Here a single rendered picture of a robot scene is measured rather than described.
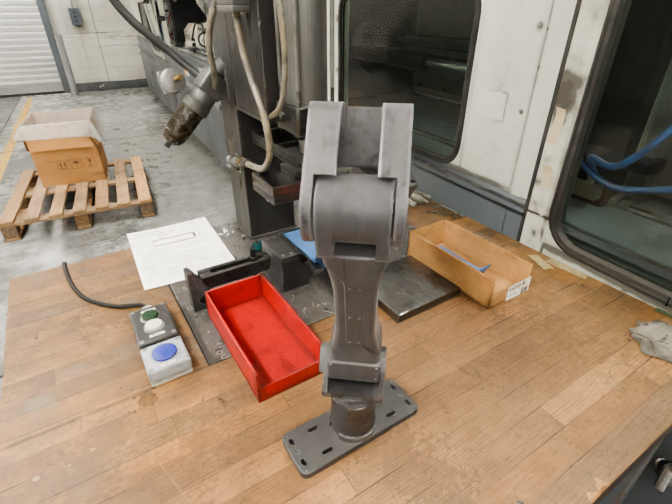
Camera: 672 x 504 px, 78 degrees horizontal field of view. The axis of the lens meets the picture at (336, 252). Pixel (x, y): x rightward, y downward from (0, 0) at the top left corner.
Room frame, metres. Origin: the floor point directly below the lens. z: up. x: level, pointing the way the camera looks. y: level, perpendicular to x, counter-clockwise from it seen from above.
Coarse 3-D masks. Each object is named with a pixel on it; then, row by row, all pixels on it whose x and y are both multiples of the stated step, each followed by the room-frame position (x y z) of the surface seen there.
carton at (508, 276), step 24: (432, 240) 0.91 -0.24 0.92; (456, 240) 0.89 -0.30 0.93; (480, 240) 0.84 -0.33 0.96; (432, 264) 0.80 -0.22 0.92; (456, 264) 0.74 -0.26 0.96; (480, 264) 0.82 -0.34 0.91; (504, 264) 0.77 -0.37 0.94; (528, 264) 0.73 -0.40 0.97; (480, 288) 0.68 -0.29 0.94; (504, 288) 0.73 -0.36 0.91
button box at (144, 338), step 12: (72, 288) 0.72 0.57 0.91; (96, 300) 0.68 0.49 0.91; (132, 312) 0.61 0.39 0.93; (168, 312) 0.62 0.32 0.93; (132, 324) 0.58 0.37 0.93; (144, 324) 0.58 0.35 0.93; (168, 324) 0.58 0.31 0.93; (144, 336) 0.55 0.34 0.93; (156, 336) 0.55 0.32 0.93; (168, 336) 0.55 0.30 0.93
